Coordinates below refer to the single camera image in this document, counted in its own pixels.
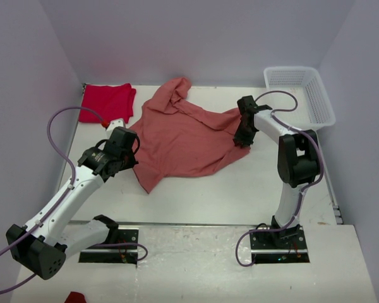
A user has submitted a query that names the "salmon pink t shirt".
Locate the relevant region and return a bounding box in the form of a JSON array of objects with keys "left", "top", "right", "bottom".
[{"left": 130, "top": 77, "right": 250, "bottom": 193}]

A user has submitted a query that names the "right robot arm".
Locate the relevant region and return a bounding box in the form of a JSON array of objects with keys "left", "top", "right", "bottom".
[{"left": 233, "top": 96, "right": 323, "bottom": 248}]

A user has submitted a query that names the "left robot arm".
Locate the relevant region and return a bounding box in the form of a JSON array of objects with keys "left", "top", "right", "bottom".
[{"left": 6, "top": 126, "right": 140, "bottom": 280}]

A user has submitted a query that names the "folded red t shirt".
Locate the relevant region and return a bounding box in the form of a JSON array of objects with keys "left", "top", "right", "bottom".
[{"left": 81, "top": 83, "right": 136, "bottom": 124}]

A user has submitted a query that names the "white plastic basket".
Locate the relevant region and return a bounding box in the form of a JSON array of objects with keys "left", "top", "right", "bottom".
[{"left": 263, "top": 66, "right": 335, "bottom": 131}]

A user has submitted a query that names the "red cloth at bottom edge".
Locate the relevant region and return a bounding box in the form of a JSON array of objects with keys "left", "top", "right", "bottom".
[{"left": 64, "top": 292, "right": 87, "bottom": 303}]

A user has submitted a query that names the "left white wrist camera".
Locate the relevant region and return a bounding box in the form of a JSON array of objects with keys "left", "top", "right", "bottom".
[{"left": 105, "top": 118, "right": 126, "bottom": 138}]

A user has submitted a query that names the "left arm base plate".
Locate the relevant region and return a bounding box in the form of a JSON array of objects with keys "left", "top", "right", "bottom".
[{"left": 78, "top": 226, "right": 139, "bottom": 265}]

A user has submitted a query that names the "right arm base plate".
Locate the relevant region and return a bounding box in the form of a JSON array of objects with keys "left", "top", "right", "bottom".
[{"left": 250, "top": 223, "right": 310, "bottom": 264}]

